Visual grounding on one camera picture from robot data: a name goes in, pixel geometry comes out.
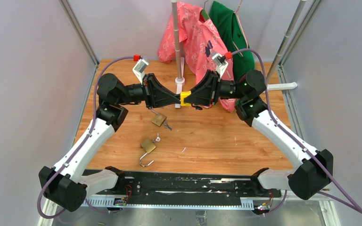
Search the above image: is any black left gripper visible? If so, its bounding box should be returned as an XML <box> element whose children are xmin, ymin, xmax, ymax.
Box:
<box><xmin>117</xmin><ymin>73</ymin><xmax>180</xmax><ymax>110</ymax></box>

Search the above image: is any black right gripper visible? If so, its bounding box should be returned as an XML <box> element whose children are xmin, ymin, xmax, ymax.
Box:
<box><xmin>183</xmin><ymin>70</ymin><xmax>247</xmax><ymax>107</ymax></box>

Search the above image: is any yellow padlock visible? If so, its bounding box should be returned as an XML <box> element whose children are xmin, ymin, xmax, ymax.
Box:
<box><xmin>180</xmin><ymin>91</ymin><xmax>203</xmax><ymax>111</ymax></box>

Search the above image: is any brass padlock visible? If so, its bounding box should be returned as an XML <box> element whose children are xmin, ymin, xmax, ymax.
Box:
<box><xmin>150</xmin><ymin>108</ymin><xmax>167</xmax><ymax>127</ymax></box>
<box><xmin>139</xmin><ymin>138</ymin><xmax>157</xmax><ymax>167</ymax></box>

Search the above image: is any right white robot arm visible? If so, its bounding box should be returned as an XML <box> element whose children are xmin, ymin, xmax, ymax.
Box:
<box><xmin>180</xmin><ymin>70</ymin><xmax>333</xmax><ymax>200</ymax></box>

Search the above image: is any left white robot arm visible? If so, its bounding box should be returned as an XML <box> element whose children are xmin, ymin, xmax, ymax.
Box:
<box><xmin>37</xmin><ymin>73</ymin><xmax>180</xmax><ymax>215</ymax></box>

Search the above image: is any white clothes rack left pole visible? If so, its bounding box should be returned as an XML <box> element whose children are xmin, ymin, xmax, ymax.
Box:
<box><xmin>171</xmin><ymin>0</ymin><xmax>185</xmax><ymax>95</ymax></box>

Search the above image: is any white clothes rack pole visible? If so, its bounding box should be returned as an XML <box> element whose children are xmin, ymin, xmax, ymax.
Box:
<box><xmin>171</xmin><ymin>0</ymin><xmax>185</xmax><ymax>95</ymax></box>
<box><xmin>266</xmin><ymin>0</ymin><xmax>307</xmax><ymax>85</ymax></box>

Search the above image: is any pink patterned jacket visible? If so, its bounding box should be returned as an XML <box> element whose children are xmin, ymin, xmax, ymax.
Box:
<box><xmin>157</xmin><ymin>1</ymin><xmax>236</xmax><ymax>113</ymax></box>

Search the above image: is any green shirt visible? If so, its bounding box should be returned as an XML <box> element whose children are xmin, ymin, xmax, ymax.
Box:
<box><xmin>197</xmin><ymin>1</ymin><xmax>255</xmax><ymax>81</ymax></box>

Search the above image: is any white clothes rack right pole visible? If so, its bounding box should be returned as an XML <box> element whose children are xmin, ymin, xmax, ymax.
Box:
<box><xmin>266</xmin><ymin>0</ymin><xmax>307</xmax><ymax>85</ymax></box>

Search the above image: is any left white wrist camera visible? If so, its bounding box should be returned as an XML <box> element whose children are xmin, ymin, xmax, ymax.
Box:
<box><xmin>132</xmin><ymin>55</ymin><xmax>149</xmax><ymax>84</ymax></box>

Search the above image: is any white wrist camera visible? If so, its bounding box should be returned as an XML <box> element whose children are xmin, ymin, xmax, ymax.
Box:
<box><xmin>132</xmin><ymin>55</ymin><xmax>149</xmax><ymax>84</ymax></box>
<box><xmin>210</xmin><ymin>52</ymin><xmax>233</xmax><ymax>80</ymax></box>

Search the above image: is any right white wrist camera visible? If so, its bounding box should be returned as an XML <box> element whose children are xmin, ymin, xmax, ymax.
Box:
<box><xmin>210</xmin><ymin>52</ymin><xmax>233</xmax><ymax>80</ymax></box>

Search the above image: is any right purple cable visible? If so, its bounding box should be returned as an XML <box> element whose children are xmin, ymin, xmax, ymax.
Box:
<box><xmin>224</xmin><ymin>48</ymin><xmax>362</xmax><ymax>216</ymax></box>

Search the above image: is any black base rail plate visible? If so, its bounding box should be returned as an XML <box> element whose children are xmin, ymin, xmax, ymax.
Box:
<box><xmin>88</xmin><ymin>171</ymin><xmax>282</xmax><ymax>210</ymax></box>

